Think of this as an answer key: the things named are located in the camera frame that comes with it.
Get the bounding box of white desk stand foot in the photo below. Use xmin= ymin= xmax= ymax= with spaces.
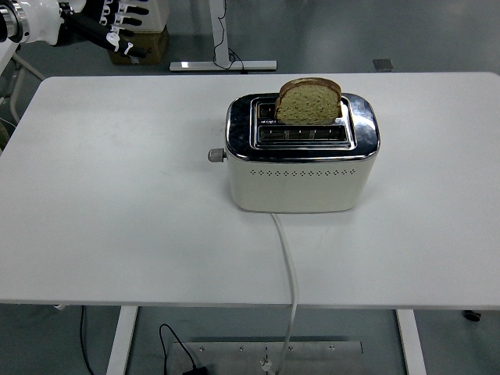
xmin=169 ymin=0 xmax=278 ymax=73

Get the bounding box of black cable on stand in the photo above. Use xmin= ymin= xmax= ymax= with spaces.
xmin=212 ymin=0 xmax=245 ymax=75

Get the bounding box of cream and chrome toaster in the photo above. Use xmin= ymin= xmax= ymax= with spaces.
xmin=207 ymin=91 xmax=382 ymax=214

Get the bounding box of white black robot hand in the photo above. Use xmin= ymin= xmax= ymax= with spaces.
xmin=17 ymin=0 xmax=152 ymax=59

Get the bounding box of brown bread slice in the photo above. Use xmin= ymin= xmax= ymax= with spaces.
xmin=274 ymin=77 xmax=343 ymax=126

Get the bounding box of white toaster power cord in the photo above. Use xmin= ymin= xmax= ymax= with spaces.
xmin=259 ymin=212 xmax=300 ymax=375

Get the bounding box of grey metal plate with screws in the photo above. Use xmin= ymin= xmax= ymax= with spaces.
xmin=171 ymin=341 xmax=363 ymax=375

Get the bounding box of white table leg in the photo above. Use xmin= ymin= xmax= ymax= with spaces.
xmin=395 ymin=308 xmax=427 ymax=375
xmin=105 ymin=306 xmax=138 ymax=375

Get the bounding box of thin black cable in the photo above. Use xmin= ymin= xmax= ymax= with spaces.
xmin=79 ymin=305 xmax=96 ymax=375

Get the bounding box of brown cardboard box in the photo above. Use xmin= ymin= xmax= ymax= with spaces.
xmin=107 ymin=25 xmax=171 ymax=66

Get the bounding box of black cable with adapter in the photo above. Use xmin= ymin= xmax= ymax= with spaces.
xmin=158 ymin=323 xmax=210 ymax=375

